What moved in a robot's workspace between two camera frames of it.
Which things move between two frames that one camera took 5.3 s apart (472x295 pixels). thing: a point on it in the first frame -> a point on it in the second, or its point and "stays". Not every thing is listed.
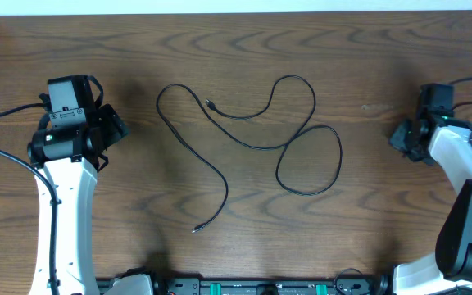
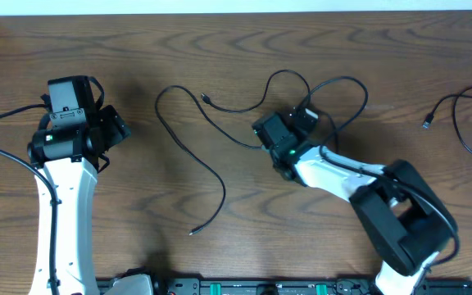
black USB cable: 338,166 -> 250,107
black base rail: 364,285 stays
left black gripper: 115,126 stays
